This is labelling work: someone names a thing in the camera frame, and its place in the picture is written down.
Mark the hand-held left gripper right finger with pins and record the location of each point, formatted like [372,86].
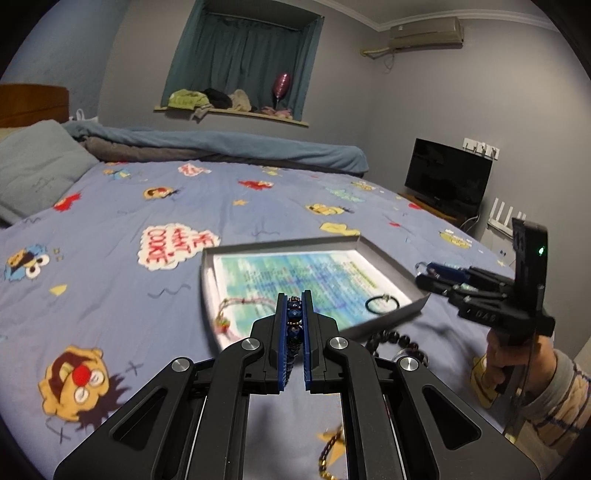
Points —
[307,333]

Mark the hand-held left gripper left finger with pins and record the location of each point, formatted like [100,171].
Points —
[280,333]

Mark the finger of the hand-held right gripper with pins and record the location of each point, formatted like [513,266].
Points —
[441,287]
[450,271]

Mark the grey tray box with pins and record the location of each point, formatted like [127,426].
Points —
[258,281]

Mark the person's right forearm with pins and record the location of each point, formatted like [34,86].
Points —
[561,401]

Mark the person's right hand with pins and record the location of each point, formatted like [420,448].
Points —
[501,364]

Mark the colourful printed paper sheet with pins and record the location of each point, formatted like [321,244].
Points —
[295,281]

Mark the wooden stand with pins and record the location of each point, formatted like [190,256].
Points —
[443,212]

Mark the white router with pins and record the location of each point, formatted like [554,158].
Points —
[503,221]

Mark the black flat screen monitor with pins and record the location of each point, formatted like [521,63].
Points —
[445,173]

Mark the cartoon printed bedsheet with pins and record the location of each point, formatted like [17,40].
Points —
[138,295]

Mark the blue duvet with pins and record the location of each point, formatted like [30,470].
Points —
[221,145]

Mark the beige cloth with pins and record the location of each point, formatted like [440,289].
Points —
[240,100]

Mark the white air conditioner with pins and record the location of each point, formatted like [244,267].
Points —
[425,33]

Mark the black cloth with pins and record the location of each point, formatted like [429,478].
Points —
[218,97]

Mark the pink balloon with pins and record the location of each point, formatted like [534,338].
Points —
[281,85]

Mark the green cloth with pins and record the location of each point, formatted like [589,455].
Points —
[187,98]

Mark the teal curtain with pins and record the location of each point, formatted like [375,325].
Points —
[244,55]

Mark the grey-blue pillow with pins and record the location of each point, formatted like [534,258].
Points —
[32,170]

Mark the wooden headboard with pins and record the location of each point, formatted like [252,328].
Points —
[32,104]

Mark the white wall hook rack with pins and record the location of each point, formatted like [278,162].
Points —
[480,147]

